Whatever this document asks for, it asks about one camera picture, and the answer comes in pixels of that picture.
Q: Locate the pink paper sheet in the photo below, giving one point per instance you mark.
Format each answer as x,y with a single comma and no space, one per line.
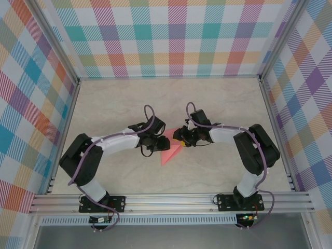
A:
168,155

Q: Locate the aluminium side rail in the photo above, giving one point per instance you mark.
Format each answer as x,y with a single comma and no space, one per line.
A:
65,129
277,129

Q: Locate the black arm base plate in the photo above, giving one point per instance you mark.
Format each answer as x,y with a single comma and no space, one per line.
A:
223,203
119,203

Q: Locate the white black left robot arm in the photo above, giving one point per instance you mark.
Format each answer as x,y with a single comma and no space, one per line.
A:
116,142

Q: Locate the grey metal panel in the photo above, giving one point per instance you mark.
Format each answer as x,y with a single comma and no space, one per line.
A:
168,237

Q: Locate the wide aluminium mounting rail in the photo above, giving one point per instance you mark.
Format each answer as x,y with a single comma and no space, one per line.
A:
168,203

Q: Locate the small circuit board green light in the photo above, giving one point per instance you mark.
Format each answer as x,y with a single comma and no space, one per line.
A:
247,218

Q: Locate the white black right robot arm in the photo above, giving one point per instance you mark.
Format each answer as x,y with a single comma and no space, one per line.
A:
223,135

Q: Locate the thin aluminium wall bar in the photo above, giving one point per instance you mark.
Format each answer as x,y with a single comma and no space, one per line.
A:
168,76

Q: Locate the aluminium frame post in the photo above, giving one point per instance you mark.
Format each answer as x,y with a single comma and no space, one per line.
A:
55,41
281,39

